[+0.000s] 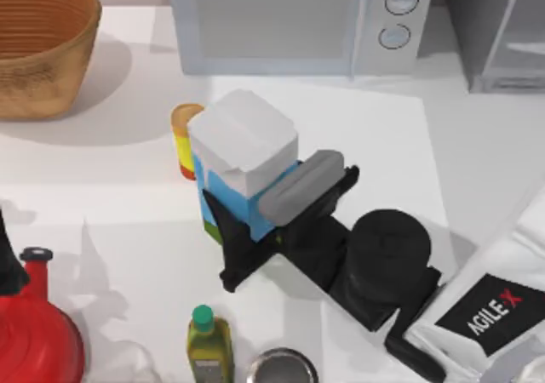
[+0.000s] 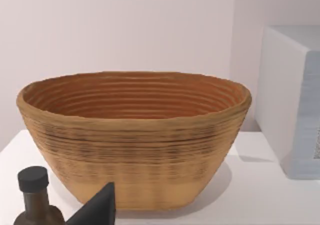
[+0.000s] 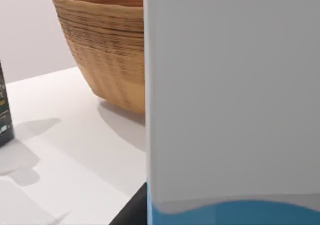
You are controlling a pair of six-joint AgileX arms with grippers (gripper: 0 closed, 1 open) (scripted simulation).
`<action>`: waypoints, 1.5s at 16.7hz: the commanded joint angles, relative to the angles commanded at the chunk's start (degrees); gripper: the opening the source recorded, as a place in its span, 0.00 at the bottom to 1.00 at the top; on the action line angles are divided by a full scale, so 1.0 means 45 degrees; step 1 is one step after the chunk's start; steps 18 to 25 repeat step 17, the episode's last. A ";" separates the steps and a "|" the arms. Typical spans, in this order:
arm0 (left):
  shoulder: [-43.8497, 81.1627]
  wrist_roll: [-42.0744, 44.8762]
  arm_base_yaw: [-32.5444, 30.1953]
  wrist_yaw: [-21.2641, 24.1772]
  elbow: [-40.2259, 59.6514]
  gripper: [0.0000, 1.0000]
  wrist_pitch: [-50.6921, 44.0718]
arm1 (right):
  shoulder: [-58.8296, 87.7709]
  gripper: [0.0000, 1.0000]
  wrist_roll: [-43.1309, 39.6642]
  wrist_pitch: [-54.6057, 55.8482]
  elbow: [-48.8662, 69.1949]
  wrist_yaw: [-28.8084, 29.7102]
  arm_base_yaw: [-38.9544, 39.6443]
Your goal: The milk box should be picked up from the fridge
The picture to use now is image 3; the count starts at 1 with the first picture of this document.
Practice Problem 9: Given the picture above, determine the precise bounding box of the dark green box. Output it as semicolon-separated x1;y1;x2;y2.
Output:
0;59;16;149

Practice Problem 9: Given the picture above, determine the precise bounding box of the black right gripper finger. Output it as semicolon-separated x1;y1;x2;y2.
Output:
107;181;149;225

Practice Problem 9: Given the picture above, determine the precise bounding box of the wooden bowl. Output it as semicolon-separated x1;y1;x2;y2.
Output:
52;0;146;115

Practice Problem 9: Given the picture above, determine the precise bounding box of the white and blue carton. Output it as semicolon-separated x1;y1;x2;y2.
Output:
142;0;320;225

